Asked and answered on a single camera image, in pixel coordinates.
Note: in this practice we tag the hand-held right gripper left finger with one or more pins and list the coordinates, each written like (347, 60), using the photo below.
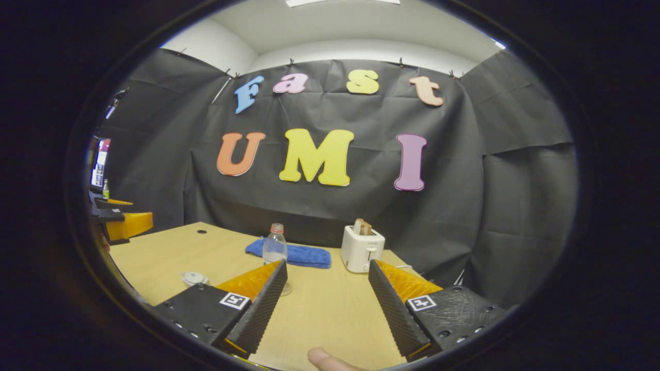
(258, 309)

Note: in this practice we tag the computer monitor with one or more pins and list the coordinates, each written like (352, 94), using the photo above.
(100, 165)

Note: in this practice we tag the white flowered teacup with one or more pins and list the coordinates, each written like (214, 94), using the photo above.
(202, 282)

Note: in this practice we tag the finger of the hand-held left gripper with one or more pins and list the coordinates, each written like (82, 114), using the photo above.
(131, 224)
(118, 202)

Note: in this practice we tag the blue towel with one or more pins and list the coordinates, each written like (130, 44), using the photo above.
(309, 255)

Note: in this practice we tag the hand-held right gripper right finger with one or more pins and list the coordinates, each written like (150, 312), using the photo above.
(394, 309)

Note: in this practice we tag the clear plastic water bottle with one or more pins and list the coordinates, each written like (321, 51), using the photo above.
(275, 250)

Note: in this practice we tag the toasted bread slice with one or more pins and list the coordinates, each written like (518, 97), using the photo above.
(362, 226)

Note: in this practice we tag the white toaster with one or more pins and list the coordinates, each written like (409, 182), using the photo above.
(358, 250)

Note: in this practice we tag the green drink bottle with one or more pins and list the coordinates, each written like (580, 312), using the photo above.
(105, 189)

